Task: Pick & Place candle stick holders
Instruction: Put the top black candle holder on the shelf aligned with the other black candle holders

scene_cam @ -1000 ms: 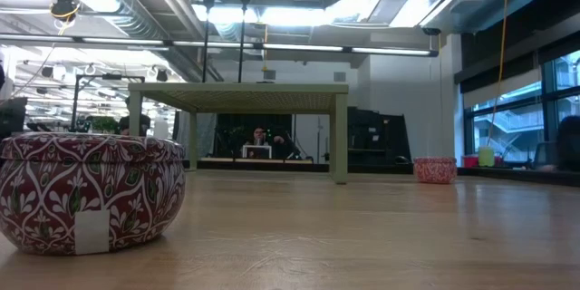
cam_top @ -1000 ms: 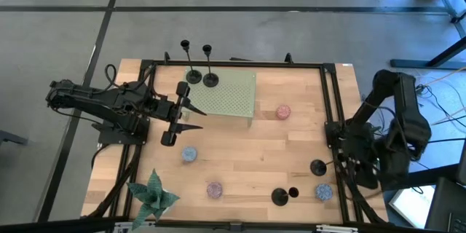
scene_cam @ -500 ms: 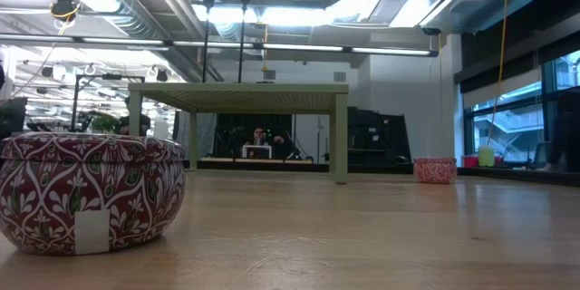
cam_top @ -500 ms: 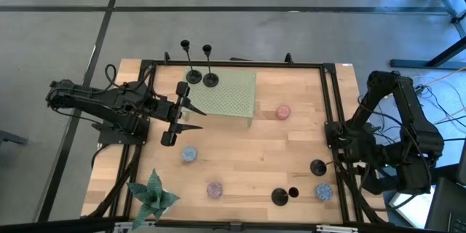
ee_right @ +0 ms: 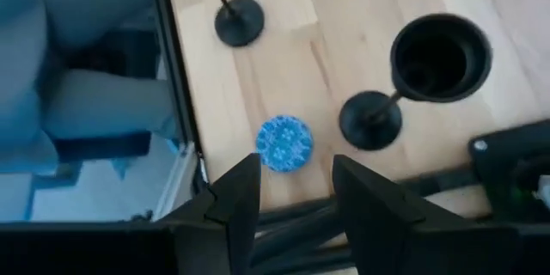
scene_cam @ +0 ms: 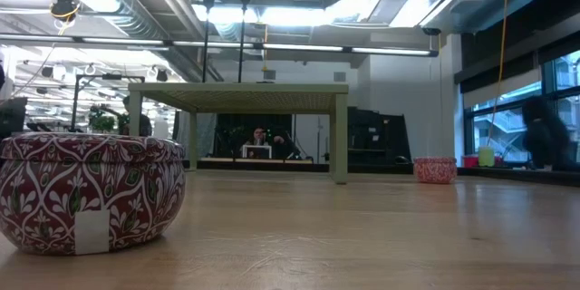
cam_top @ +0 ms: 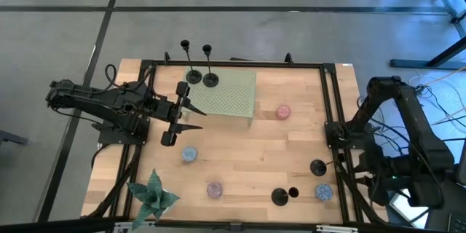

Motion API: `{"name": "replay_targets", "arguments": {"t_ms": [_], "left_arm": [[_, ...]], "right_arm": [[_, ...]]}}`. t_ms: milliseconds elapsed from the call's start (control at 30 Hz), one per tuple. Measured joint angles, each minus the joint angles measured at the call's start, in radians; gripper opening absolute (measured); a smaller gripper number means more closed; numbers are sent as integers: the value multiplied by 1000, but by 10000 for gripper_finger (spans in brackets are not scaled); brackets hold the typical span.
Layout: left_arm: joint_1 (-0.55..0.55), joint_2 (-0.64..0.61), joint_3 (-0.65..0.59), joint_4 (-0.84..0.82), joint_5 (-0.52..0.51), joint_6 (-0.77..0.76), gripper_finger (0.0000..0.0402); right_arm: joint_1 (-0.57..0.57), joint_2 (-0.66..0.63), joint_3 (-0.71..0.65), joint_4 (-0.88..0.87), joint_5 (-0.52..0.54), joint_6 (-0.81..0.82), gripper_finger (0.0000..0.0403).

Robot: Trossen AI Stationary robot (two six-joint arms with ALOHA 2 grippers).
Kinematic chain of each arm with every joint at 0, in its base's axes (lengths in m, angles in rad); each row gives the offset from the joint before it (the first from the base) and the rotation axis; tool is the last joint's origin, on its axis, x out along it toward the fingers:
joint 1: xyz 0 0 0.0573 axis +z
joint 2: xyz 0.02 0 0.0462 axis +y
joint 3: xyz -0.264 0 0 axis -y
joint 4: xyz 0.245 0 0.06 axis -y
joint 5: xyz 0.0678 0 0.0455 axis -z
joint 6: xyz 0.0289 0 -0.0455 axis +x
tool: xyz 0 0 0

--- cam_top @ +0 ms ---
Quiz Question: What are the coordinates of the dark blue patterned candle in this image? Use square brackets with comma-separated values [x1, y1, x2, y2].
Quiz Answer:
[315, 183, 333, 202]

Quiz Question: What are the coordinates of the dark laptop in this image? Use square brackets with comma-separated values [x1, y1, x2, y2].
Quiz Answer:
[425, 185, 466, 233]

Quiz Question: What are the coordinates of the grey metal frame beam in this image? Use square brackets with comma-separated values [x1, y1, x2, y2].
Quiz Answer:
[429, 0, 466, 39]

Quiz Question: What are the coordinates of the white cable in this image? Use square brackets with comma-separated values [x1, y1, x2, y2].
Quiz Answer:
[409, 66, 466, 127]

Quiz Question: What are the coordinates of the black candle stick holder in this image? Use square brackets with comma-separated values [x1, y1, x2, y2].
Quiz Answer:
[309, 152, 346, 177]
[270, 186, 300, 207]
[180, 39, 203, 85]
[202, 44, 220, 89]

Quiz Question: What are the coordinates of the black table foot beam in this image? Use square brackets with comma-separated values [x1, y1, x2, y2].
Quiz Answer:
[390, 36, 466, 70]

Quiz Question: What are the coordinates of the grey floor object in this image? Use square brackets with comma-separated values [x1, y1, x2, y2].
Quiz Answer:
[0, 129, 29, 146]

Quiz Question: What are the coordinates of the green perforated metal shelf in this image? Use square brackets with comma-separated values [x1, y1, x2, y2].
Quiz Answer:
[181, 66, 258, 128]

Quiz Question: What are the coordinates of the pink patterned candle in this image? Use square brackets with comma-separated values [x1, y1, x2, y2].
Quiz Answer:
[275, 103, 292, 121]

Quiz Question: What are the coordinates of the white flat board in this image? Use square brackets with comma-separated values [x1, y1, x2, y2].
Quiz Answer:
[387, 189, 430, 229]

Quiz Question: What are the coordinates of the green snake plant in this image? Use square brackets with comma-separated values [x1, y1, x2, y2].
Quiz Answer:
[126, 168, 181, 231]

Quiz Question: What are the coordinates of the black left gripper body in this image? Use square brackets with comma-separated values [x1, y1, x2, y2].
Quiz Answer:
[157, 81, 191, 147]

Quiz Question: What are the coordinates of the light blue patterned candle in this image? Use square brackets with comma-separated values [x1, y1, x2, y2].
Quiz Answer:
[181, 146, 199, 163]

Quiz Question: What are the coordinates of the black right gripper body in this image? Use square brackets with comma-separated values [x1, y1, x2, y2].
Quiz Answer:
[360, 154, 398, 207]

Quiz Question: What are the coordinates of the black gantry bar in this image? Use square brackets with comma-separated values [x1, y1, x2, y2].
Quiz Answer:
[0, 216, 466, 233]

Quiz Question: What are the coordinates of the purple patterned candle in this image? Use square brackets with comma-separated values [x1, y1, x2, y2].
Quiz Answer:
[206, 181, 224, 200]

